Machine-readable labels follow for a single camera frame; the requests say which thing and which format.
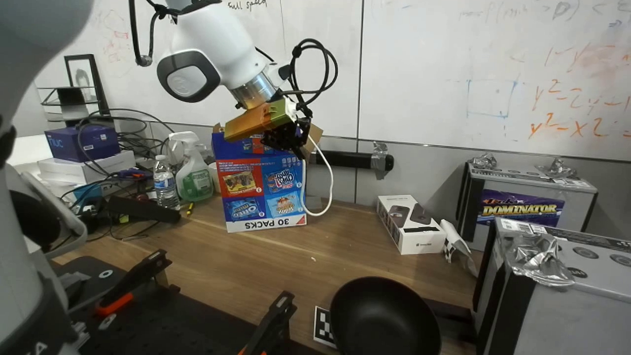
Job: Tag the whiteboard with handwritten words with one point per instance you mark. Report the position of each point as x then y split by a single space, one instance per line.
111 40

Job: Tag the whiteboard with math formulas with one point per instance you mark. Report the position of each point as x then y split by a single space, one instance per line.
460 66

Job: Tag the black cylindrical tube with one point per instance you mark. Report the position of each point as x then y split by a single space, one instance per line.
348 161

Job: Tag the blue printed cardboard box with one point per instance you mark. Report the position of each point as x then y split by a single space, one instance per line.
247 198

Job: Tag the clear water bottle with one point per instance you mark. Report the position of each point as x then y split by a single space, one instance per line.
164 188

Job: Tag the black perforated breadboard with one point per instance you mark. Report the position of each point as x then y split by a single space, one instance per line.
170 328

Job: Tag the black white fiducial tag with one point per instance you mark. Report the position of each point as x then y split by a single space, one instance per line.
324 326

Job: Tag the plain grey battery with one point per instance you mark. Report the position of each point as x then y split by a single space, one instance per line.
559 317

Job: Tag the black power strip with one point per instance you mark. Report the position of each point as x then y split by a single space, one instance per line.
141 210

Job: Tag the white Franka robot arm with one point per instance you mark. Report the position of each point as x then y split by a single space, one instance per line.
210 40

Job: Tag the white flat box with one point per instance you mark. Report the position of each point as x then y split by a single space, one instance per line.
66 173

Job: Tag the white product box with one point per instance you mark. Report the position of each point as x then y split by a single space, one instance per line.
411 228

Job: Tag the crumpled silver foil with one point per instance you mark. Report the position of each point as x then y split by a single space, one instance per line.
535 253
486 163
456 248
559 169

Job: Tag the grey Dominator battery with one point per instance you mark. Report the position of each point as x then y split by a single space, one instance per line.
525 208

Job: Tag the green spray bottle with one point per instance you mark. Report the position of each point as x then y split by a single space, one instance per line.
194 180

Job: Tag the black orange bar clamp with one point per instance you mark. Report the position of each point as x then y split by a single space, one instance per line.
131 277
273 326

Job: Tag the black picture frame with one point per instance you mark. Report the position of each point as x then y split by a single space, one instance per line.
86 82

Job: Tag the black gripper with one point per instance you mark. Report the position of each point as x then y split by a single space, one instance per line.
279 137

